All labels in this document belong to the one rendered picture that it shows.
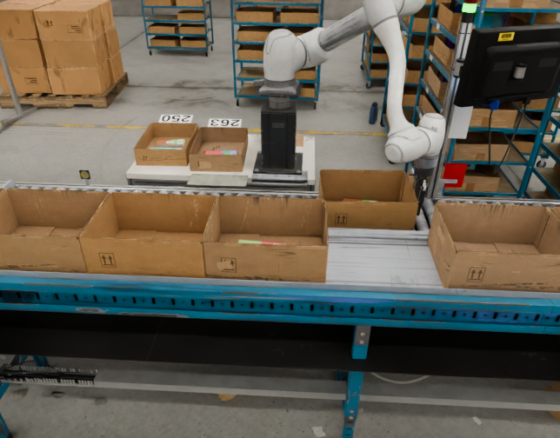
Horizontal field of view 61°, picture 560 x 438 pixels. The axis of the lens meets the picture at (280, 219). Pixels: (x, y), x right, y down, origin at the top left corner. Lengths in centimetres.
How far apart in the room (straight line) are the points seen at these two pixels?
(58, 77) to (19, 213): 419
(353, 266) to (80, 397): 148
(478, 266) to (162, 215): 111
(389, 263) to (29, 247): 119
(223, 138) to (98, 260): 146
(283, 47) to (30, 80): 438
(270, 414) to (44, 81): 490
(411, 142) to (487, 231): 43
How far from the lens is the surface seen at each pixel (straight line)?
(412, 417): 239
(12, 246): 174
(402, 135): 179
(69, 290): 167
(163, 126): 299
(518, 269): 164
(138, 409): 242
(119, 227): 191
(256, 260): 150
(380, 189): 228
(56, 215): 198
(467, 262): 157
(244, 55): 563
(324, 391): 205
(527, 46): 217
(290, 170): 253
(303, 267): 151
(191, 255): 153
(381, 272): 166
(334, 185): 224
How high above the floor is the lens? 190
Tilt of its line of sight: 33 degrees down
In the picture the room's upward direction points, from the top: 1 degrees clockwise
